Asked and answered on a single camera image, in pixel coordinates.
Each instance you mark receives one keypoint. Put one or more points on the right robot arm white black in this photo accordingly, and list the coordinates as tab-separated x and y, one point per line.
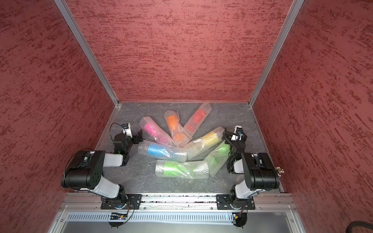
260	174

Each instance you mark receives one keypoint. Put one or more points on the yellow glass in bubble wrap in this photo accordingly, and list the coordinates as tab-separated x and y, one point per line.
202	144

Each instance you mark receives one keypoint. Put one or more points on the pink glass in bubble wrap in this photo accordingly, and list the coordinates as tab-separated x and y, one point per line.
157	133

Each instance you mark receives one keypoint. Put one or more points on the right aluminium corner post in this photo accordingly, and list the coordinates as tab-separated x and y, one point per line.
286	27

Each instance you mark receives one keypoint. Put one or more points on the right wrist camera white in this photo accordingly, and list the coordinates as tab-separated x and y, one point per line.
238	130

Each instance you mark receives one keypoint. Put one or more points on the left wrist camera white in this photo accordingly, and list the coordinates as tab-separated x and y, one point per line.
126	129

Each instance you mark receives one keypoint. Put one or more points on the clear bubble wrap sheet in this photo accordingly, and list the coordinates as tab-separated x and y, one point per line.
192	170

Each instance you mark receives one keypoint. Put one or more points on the light green wine glass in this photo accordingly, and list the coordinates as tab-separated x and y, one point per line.
175	169

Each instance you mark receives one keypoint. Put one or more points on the left aluminium corner post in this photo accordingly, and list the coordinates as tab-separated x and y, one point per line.
73	25

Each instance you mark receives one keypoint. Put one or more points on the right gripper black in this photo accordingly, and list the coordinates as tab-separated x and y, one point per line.
242	137

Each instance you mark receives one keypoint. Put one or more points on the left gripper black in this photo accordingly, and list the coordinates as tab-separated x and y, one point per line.
137	138

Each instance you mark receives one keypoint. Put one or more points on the aluminium corner post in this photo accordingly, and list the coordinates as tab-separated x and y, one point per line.
73	25
286	27

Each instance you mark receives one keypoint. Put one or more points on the left base wiring board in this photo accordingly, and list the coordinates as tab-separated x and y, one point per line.
117	219

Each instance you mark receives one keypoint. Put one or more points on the aluminium front rail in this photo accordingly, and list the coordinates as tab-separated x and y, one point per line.
173	202

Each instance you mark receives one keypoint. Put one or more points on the blue glass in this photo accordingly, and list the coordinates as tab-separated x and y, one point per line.
162	152

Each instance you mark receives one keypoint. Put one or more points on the red glass in bubble wrap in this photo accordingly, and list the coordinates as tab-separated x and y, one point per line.
197	119

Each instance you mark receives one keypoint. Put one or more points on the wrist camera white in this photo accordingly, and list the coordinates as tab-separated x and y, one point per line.
238	130
126	129

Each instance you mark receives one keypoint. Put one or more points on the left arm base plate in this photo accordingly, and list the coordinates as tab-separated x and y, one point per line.
132	201

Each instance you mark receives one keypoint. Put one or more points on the dark green glass in wrap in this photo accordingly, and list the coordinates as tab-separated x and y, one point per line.
217	158

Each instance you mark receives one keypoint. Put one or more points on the right base wiring plug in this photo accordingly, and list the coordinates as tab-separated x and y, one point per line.
239	220

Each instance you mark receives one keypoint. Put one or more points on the white slotted cable duct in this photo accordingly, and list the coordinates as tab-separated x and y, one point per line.
159	217

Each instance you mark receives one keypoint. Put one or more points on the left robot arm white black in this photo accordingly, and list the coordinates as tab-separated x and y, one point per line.
85	170

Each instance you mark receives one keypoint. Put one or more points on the orange glass in bubble wrap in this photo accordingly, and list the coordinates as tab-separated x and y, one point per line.
179	136

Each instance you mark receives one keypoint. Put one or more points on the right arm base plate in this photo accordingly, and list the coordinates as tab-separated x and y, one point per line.
226	202

